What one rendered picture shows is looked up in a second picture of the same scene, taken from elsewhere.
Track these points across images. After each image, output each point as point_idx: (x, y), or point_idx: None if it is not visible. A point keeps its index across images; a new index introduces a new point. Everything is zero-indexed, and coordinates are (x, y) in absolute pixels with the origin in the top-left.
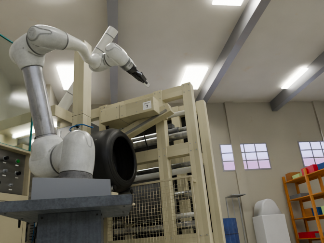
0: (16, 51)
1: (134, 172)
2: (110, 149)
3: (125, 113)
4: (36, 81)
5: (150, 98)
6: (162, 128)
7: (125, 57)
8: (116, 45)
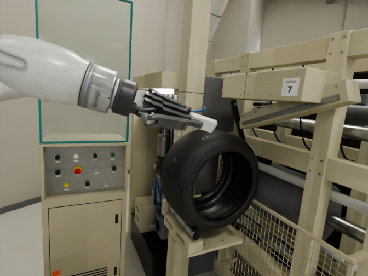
0: None
1: (248, 200)
2: (188, 185)
3: (252, 91)
4: None
5: (299, 70)
6: (328, 121)
7: (56, 86)
8: (1, 51)
